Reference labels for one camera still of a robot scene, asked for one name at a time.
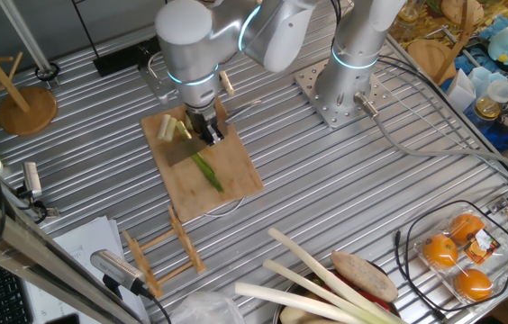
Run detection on blue cloth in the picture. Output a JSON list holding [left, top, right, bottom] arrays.
[[451, 8, 508, 152]]

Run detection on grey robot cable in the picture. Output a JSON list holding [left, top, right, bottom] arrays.
[[352, 91, 508, 180]]

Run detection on metal bowl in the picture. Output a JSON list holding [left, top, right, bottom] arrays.
[[271, 268, 400, 324]]

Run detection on red vegetable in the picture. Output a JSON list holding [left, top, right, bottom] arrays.
[[320, 268, 394, 312]]

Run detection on pale potato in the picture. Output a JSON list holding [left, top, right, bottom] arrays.
[[279, 305, 327, 324]]

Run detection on metal camera mount clamp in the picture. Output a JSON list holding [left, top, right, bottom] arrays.
[[14, 184, 60, 224]]

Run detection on small silver camera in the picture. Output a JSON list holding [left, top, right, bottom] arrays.
[[22, 160, 44, 200]]

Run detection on long scallion with green top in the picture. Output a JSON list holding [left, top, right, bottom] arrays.
[[190, 152, 226, 194]]

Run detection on white scallion root end piece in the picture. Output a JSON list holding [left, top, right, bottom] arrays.
[[219, 70, 236, 97]]

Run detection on white paper box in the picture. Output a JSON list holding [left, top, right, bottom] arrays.
[[444, 68, 479, 113]]

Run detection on clear glass bottle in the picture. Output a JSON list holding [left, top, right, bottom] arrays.
[[390, 0, 422, 40]]

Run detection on aluminium pole with black ring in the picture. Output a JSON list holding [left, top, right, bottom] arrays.
[[0, 0, 62, 90]]

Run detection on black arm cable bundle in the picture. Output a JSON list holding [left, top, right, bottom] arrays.
[[332, 0, 346, 26]]

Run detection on aluminium frame beam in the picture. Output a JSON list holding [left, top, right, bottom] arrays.
[[0, 179, 146, 324]]

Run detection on orange label sticker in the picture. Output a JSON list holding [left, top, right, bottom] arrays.
[[462, 228, 502, 266]]

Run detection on brown sweet potato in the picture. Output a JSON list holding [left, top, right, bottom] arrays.
[[329, 249, 400, 303]]

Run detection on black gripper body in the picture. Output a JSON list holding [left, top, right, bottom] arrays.
[[186, 106, 219, 135]]

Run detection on round woven wooden item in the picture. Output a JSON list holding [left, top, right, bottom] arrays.
[[440, 0, 485, 27]]

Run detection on wooden cutting board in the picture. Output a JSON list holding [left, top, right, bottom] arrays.
[[140, 97, 265, 224]]

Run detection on black cables at robot base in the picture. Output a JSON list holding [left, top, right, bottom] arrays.
[[376, 53, 508, 184]]

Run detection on white paper sheets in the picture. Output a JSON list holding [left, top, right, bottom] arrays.
[[23, 215, 151, 324]]

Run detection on silver camera with black cable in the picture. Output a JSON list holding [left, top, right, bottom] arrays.
[[90, 248, 173, 324]]

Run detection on clear plastic bag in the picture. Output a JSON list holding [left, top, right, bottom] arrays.
[[169, 291, 247, 324]]

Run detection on steel cleaver knife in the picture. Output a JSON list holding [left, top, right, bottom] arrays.
[[165, 98, 263, 168]]

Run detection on short white scallion piece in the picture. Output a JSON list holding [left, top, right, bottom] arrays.
[[157, 113, 172, 141]]

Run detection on black stand with thin rod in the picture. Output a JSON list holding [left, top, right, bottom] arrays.
[[71, 0, 161, 78]]

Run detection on thin black cable loop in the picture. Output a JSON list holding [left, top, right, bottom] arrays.
[[392, 199, 508, 323]]

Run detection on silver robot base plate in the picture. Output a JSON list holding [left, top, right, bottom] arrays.
[[293, 58, 393, 131]]

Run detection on glass flask with yellow liquid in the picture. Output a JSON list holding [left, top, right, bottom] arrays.
[[473, 79, 508, 122]]

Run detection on wooden knife rack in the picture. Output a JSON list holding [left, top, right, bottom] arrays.
[[122, 205, 207, 299]]

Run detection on orange fruit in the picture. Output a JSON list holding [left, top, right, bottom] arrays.
[[421, 233, 459, 270], [452, 267, 494, 302], [449, 212, 485, 247]]

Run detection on wooden mug tree stand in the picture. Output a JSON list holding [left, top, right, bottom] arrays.
[[405, 0, 476, 86], [0, 20, 59, 138]]

